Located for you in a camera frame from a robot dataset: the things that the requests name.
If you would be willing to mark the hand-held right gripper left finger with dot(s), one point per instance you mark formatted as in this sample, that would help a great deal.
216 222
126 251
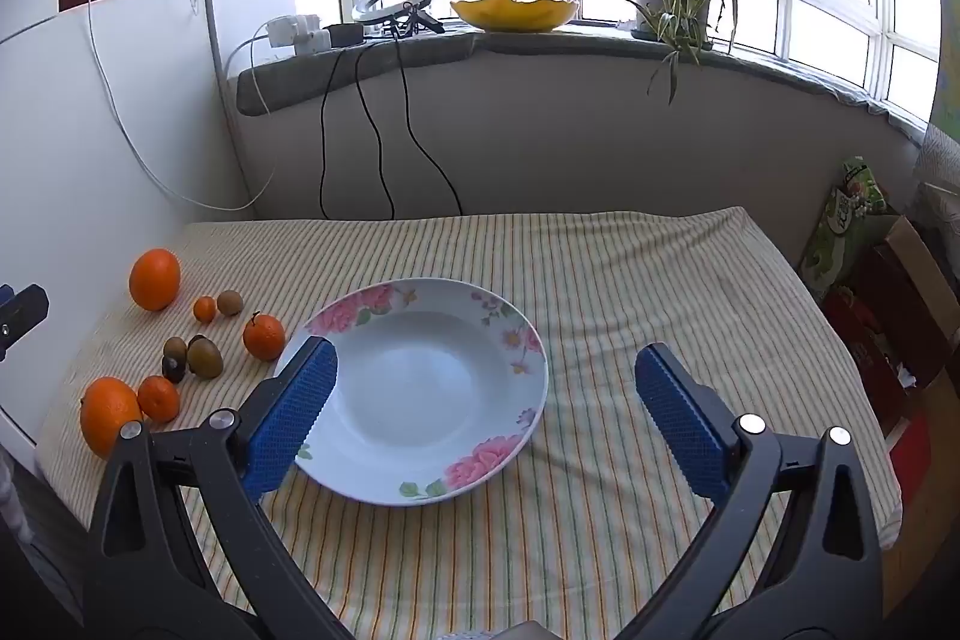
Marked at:
296 400

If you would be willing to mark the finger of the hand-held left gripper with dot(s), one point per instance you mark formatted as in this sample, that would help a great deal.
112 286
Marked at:
26 308

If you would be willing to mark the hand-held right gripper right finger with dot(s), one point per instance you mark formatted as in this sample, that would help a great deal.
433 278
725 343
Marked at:
679 411

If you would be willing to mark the mandarin with green stem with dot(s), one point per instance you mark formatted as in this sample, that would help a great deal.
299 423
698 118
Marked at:
264 338

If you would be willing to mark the green kiwi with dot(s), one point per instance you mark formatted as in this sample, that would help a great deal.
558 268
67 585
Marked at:
205 359

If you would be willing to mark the white floral plate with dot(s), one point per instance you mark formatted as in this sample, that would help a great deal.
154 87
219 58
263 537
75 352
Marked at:
420 370

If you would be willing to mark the large orange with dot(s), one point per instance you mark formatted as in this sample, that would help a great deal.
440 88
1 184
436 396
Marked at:
155 278
105 411

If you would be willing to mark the small mandarin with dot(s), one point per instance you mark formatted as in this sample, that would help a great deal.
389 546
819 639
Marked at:
158 400

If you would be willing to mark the small brown round fruit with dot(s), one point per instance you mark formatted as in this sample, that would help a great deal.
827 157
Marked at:
175 347
229 302

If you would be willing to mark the orange kumquat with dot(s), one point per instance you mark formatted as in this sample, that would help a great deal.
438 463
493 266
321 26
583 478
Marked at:
204 309

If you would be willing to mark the white appliance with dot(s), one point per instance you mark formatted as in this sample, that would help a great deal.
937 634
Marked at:
97 197

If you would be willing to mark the striped tablecloth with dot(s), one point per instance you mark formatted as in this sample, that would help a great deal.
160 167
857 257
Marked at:
637 280

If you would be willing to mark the red box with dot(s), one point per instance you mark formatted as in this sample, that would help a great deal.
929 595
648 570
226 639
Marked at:
870 347

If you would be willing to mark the green snack bag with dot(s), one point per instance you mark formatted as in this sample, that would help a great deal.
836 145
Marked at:
840 227

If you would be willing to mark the brown cardboard box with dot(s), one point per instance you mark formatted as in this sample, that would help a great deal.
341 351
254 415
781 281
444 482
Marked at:
911 280

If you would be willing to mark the white power strip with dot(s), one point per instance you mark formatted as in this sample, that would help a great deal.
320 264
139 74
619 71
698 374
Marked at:
296 31

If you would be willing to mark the black power adapter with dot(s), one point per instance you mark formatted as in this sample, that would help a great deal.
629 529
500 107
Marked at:
346 34

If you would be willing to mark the grey windowsill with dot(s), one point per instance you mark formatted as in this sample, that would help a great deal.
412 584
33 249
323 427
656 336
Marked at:
525 44

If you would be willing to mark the yellow wavy bowl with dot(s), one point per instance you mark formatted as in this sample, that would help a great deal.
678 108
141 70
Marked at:
510 14

